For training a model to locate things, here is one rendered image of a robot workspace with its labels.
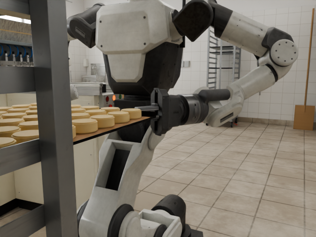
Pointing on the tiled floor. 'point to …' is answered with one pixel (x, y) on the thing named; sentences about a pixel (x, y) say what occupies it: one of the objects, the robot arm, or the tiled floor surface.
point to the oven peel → (308, 115)
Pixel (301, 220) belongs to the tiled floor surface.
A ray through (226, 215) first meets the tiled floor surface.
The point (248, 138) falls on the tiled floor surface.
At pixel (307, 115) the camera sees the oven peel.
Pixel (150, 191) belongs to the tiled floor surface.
